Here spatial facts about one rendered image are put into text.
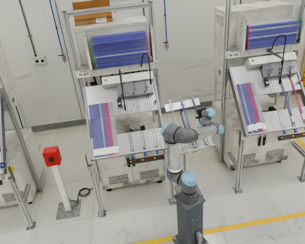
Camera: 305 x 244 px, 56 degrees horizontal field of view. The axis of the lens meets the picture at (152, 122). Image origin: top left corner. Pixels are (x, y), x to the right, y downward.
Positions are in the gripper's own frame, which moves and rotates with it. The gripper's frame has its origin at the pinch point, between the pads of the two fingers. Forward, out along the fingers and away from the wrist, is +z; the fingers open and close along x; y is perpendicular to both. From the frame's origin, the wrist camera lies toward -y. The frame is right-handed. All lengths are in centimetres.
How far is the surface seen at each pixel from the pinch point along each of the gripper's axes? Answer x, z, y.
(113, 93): 71, 21, 40
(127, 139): 68, 10, -5
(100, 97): 83, 22, 39
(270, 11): -94, -3, 85
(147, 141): 51, 7, -11
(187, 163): 13, 26, -43
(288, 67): -103, 1, 29
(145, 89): 41, 12, 37
